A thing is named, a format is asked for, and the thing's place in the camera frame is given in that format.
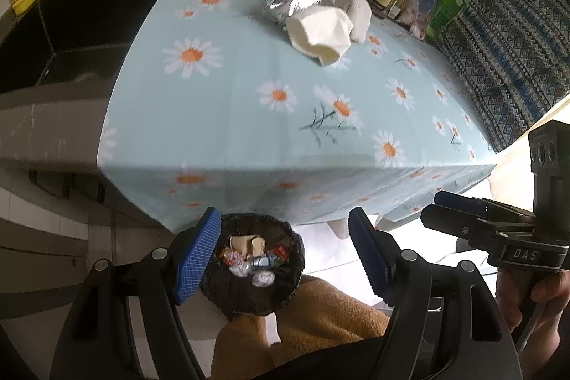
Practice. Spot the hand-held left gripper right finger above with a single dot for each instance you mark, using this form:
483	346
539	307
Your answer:
369	255

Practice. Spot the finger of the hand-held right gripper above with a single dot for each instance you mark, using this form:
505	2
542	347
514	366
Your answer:
463	204
449	222

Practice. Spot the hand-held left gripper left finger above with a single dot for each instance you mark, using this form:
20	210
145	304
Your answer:
198	260

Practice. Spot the red orange snack wrapper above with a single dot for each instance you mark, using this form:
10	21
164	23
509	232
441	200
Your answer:
231	256

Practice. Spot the small clear plastic ball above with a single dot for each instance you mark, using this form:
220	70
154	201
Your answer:
240	270

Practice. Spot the bin with black bag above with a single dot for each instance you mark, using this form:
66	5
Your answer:
231	295

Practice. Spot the large clear plastic ball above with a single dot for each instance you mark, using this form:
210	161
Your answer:
262	279

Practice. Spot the red snack packet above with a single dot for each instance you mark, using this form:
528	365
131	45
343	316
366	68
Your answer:
278	252

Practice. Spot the white cloth glove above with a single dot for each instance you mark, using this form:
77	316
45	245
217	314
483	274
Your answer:
357	8

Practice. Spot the silver foil bag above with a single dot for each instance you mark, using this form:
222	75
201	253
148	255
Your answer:
291	1

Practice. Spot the person's right hand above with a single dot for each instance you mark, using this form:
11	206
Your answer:
556	288

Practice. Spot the blue patterned curtain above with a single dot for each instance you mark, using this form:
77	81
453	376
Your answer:
507	64

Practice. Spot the blue daisy tablecloth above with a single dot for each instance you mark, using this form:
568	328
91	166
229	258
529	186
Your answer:
245	104

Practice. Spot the green seasoning bag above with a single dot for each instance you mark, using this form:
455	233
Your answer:
445	12

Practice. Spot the clear plastic seasoning bag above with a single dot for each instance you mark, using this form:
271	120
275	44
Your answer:
416	8

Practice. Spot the black sink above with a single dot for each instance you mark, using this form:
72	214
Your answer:
75	46

